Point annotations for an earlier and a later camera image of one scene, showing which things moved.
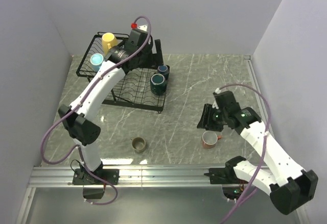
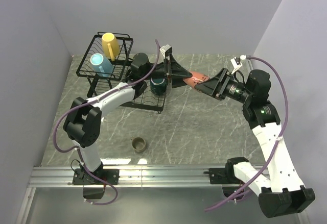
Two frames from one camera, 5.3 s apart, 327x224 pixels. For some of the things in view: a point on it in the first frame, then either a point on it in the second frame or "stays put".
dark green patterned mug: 158,83 stays put
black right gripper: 206,120 -> 216,86
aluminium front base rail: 133,177 stays put
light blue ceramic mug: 96,60 stays put
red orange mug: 209,139 -> 196,78
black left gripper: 155,60 -> 176,72
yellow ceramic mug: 108,40 stays put
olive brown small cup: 138,144 stays put
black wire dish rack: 134,88 stays put
